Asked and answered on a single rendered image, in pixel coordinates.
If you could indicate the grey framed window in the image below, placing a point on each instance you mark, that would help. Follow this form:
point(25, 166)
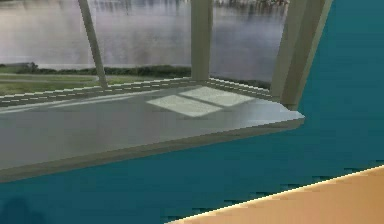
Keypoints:
point(201, 50)

